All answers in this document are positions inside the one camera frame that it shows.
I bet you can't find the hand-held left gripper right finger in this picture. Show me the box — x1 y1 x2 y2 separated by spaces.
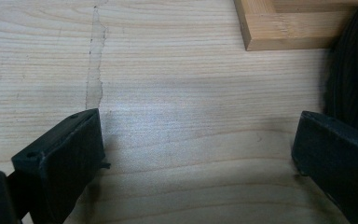
291 110 358 224

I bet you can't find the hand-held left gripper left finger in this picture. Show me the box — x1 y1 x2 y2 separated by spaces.
11 107 111 224

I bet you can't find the wooden shoe rack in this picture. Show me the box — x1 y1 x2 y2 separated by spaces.
233 0 358 51

